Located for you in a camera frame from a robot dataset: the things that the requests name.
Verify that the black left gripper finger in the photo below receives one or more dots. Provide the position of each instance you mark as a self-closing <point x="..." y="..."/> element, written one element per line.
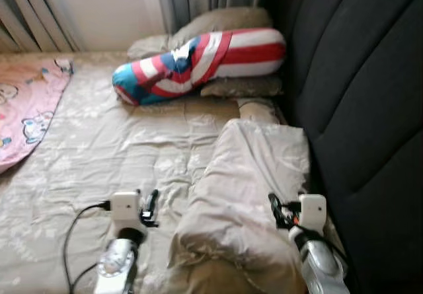
<point x="138" y="197"/>
<point x="153" y="203"/>

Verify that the pink cartoon blanket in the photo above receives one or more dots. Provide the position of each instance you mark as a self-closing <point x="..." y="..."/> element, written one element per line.
<point x="26" y="102"/>

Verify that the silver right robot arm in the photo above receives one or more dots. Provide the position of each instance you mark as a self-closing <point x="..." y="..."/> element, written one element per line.
<point x="320" y="267"/>

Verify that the folded grey floral duvet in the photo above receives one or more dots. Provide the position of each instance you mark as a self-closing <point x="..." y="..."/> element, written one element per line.
<point x="244" y="195"/>

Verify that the small beige pillow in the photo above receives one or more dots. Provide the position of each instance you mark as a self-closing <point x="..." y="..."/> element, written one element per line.
<point x="258" y="109"/>

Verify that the black upholstered panel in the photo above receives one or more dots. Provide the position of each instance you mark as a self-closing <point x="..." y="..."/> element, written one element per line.
<point x="363" y="109"/>

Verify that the grey floral pillow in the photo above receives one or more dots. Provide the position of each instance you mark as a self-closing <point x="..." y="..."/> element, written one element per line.
<point x="231" y="20"/>
<point x="244" y="87"/>
<point x="149" y="46"/>

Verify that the red white blue striped bolster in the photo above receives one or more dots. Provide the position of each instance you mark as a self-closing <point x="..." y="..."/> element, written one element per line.
<point x="198" y="59"/>

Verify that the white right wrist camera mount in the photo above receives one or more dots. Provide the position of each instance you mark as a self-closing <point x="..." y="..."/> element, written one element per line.
<point x="314" y="211"/>

